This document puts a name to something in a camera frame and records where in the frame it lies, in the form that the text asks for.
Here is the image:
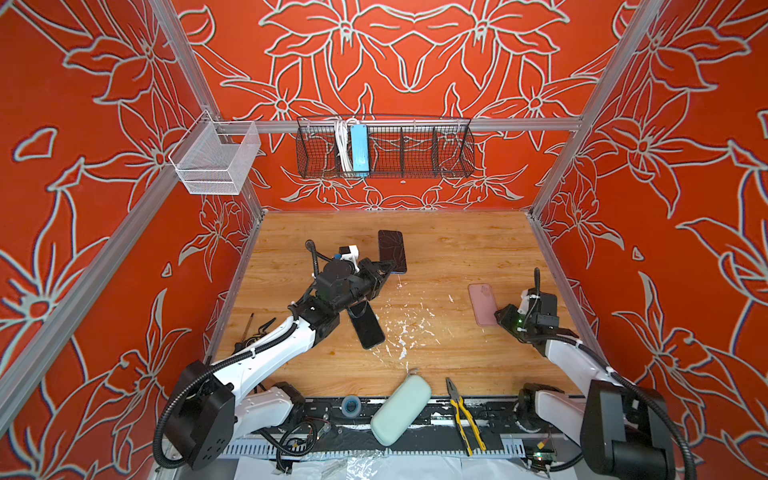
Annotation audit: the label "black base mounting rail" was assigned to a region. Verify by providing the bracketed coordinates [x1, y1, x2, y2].
[248, 395, 571, 457]

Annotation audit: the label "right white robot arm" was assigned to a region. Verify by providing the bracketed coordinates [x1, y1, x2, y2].
[494, 279, 698, 479]

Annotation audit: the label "black wire wall basket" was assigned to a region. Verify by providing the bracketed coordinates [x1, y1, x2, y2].
[296, 114, 476, 180]

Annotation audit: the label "mint green glasses case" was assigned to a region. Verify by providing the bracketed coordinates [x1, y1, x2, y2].
[370, 375, 432, 447]

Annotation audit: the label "blue tape roll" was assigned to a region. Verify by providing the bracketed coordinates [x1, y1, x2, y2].
[340, 395, 362, 418]

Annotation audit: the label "clear plastic wall bin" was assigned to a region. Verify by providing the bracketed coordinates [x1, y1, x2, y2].
[169, 112, 261, 195]

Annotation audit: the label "green circuit board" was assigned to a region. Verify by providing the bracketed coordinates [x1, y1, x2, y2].
[526, 441, 557, 468]

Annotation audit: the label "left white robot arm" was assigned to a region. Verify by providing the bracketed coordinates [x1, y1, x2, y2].
[152, 240, 396, 470]

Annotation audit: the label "yellow black tape measure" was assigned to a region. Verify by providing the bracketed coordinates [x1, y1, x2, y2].
[233, 318, 276, 354]

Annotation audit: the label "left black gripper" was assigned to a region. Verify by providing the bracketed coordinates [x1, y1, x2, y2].
[332, 258, 393, 315]

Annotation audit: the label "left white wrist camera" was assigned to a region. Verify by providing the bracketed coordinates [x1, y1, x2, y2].
[338, 245, 359, 268]

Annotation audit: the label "pink phone case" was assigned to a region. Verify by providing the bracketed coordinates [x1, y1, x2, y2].
[468, 283, 498, 327]

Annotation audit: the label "light blue box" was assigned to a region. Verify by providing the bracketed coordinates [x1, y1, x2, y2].
[350, 123, 370, 177]

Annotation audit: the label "yellow handled pliers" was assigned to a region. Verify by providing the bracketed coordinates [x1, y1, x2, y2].
[445, 377, 487, 457]

